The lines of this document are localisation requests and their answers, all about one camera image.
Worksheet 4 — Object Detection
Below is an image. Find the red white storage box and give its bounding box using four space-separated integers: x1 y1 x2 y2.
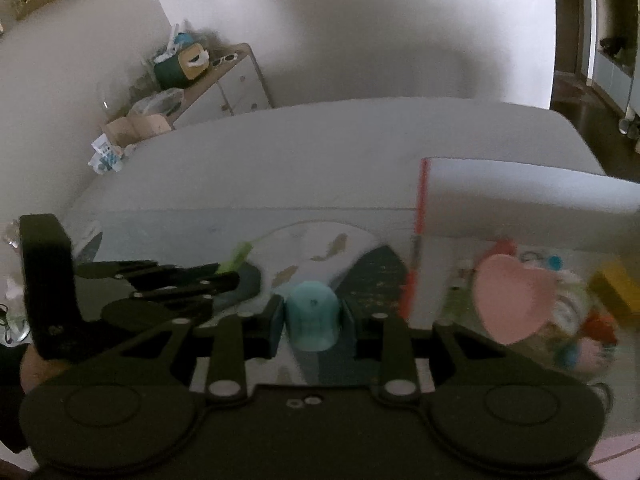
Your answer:
399 158 639 324

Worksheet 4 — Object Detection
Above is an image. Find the dark wooden door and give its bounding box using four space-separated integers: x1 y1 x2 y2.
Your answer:
555 0 584 75

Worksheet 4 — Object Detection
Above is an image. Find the teal miniature cap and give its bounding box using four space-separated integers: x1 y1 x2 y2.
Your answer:
285 281 342 352

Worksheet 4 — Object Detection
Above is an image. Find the pink heart-shaped dish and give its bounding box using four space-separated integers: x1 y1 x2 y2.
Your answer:
472 255 558 346

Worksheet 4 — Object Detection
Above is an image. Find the blue white round keychain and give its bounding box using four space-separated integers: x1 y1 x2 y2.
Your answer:
544 255 563 272

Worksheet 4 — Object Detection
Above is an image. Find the brown cardboard box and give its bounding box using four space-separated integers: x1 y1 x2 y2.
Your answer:
102 114 172 148

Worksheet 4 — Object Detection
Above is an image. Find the white wooden sideboard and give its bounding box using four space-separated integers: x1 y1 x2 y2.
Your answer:
167 44 272 129

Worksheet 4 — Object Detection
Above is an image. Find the green clothespin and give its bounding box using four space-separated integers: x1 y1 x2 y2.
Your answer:
216 242 253 274

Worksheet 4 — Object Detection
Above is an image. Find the white wall cabinet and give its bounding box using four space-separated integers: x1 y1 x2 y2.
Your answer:
591 0 639 115

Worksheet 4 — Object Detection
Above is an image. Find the white blue packet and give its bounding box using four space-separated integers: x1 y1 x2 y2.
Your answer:
88 133 125 174

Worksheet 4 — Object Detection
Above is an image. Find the person's left hand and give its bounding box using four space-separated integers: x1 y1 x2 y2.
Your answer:
20 344 70 394

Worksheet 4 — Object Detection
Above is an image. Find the yellow cardboard box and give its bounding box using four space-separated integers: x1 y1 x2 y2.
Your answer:
588 260 639 323

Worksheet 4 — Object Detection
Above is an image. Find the green tissue box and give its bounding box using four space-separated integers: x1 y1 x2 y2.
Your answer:
153 42 210 90

